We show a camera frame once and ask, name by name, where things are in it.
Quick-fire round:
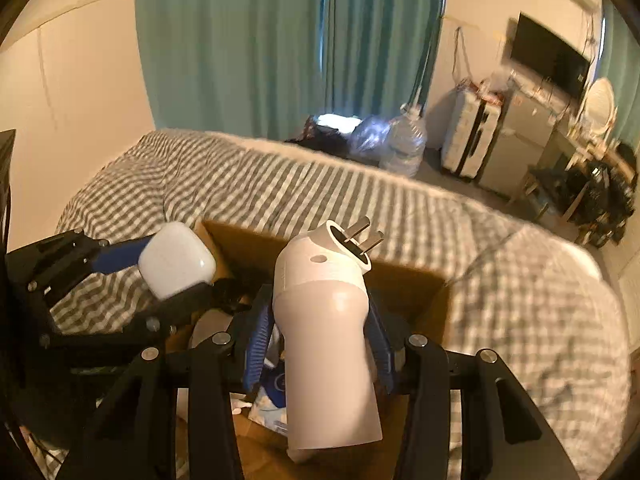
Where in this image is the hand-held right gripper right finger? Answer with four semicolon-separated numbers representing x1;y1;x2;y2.
364;302;581;480

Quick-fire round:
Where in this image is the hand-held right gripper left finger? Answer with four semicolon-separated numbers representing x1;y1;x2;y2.
55;285;276;480

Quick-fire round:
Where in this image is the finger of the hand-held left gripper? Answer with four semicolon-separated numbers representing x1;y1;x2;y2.
5;229;153;312
37;280;253;361

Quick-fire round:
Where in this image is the white earbuds case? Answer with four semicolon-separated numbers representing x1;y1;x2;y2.
138;222;217;301

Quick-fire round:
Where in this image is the blue and white packet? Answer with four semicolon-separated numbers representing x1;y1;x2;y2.
247;360;292;434

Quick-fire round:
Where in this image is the white plug-in device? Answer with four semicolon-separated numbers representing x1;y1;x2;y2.
271;216;385;464

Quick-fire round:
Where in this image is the brown cardboard box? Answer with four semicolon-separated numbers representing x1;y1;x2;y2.
165;219;453;480

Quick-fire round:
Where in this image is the grey checked blanket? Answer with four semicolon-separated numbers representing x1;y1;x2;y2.
50;127;632;480

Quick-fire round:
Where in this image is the large clear water bottle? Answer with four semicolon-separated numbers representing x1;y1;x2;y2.
379;104;429;179

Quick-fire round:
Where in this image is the dark cloth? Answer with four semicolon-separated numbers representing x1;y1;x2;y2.
284;114;362;157

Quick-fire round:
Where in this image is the crumpled clear plastic bag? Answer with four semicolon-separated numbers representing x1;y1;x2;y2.
349;114;397;162

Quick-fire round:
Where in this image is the dark chair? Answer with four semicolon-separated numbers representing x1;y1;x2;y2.
509;164;587;222

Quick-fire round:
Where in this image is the white suitcase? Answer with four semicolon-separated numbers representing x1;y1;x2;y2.
442;85;507;182

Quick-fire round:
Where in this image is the silver small fridge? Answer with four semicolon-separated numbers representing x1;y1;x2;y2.
477;89;567;199

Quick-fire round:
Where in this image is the teal curtain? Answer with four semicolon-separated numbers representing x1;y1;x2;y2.
324;0;447;122
599;0;640;147
134;0;332;132

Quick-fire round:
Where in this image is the black jacket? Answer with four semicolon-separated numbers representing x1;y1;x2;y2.
564;159;637;247

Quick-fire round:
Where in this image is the white oval mirror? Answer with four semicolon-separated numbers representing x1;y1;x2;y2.
579;77;617;142

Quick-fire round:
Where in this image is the black wall cable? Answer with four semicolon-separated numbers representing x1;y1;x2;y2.
451;25;473;92

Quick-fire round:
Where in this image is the black wall television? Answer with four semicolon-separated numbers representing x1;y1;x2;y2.
509;12;592;104

